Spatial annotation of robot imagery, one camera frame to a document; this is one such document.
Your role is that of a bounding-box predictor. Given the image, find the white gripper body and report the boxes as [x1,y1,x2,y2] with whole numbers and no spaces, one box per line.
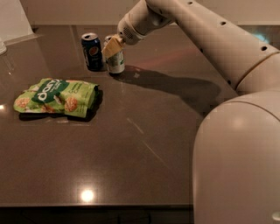
[117,13,144,46]

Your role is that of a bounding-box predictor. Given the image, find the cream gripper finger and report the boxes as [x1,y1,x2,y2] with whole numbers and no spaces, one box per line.
[101,34,124,59]

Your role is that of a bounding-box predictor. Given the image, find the silver green 7up can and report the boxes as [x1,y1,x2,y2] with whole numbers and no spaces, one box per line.
[104,35,125,74]

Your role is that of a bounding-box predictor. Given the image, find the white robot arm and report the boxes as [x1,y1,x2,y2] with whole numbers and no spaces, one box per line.
[102,0,280,224]

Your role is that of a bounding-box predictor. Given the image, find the blue pepsi can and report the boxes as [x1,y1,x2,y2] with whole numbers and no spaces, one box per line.
[81,32,103,72]

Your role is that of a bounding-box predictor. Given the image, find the green chip bag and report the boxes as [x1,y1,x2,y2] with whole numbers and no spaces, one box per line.
[13,78,99,118]

